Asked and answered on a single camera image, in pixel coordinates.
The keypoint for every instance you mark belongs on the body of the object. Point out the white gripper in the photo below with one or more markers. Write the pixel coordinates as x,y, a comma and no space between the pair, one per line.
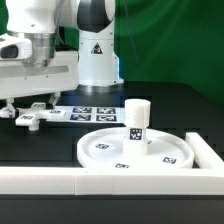
19,81

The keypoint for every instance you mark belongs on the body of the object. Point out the white cross-shaped table base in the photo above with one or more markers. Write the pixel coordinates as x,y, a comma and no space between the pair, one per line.
30,117

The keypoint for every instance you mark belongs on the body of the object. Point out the white round table top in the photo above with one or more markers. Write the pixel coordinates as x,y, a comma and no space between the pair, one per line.
118,148

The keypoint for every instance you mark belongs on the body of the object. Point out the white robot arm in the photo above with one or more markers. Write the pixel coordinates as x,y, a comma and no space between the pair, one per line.
53,46

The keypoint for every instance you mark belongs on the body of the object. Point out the white marker sheet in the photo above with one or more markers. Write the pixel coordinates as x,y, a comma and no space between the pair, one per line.
86,114

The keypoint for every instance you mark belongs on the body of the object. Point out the white L-shaped border fence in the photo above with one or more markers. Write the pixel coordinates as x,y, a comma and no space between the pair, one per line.
207,178

